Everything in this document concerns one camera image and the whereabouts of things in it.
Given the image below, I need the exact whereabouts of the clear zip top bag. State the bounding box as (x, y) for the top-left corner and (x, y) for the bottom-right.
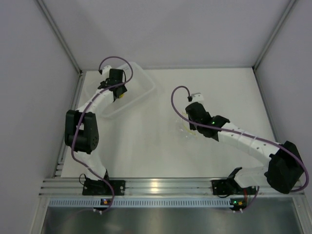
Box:
(175, 117), (197, 140)

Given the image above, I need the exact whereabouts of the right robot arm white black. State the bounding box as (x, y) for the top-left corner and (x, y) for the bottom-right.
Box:
(185, 102), (304, 194)

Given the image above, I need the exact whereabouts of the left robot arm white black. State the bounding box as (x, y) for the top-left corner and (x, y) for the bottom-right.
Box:
(64, 68), (127, 195)

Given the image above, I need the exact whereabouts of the white plastic basket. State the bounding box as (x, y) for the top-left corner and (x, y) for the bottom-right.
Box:
(83, 62), (156, 118)

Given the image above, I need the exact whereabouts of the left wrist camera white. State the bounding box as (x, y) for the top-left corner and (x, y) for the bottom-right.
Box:
(99, 65), (112, 76)

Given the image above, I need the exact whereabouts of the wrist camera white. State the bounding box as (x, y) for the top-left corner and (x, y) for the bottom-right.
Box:
(99, 65), (112, 76)
(188, 93), (204, 102)

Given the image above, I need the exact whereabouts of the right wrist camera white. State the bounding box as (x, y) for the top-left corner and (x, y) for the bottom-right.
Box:
(188, 93), (204, 102)

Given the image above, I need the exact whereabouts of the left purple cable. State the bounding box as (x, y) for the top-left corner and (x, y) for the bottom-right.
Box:
(70, 56), (134, 212)

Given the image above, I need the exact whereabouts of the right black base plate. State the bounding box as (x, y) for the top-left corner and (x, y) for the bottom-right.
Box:
(211, 167), (244, 198)

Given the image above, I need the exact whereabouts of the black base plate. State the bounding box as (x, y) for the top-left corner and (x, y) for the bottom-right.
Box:
(211, 167), (244, 198)
(82, 178), (126, 196)

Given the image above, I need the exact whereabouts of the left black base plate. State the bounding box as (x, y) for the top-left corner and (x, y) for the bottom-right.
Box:
(82, 178), (126, 196)

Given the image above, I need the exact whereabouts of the aluminium mounting rail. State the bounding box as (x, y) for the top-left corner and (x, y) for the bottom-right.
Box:
(39, 177), (304, 196)

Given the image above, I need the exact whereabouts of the grey slotted cable duct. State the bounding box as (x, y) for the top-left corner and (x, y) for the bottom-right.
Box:
(49, 197), (238, 208)

